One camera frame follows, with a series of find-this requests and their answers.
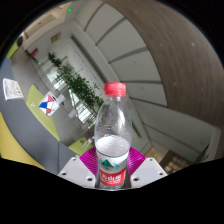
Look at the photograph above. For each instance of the white printed booklet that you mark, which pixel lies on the white printed booklet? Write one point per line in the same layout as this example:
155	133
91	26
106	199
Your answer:
12	88

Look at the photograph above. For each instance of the green exit sign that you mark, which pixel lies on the green exit sign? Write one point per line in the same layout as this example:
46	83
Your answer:
69	10

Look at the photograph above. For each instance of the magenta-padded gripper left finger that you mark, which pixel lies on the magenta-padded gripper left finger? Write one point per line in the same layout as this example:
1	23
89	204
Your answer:
75	173

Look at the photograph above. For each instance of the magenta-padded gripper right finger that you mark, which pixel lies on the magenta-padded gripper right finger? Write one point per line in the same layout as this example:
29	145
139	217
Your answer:
148	171

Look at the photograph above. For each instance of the clear red-capped water bottle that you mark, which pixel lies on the clear red-capped water bottle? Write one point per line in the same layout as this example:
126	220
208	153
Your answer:
112	153

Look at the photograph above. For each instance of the white red blue polyhedron box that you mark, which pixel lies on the white red blue polyhedron box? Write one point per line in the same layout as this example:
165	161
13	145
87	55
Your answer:
49	104

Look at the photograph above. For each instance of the green armchair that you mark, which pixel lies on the green armchair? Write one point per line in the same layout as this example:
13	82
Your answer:
12	50

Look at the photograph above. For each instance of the framed wall picture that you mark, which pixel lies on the framed wall picture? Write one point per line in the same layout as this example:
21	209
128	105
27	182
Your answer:
55	37

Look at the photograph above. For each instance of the row of potted green plants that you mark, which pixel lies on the row of potted green plants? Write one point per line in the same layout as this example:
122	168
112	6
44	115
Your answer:
78	86

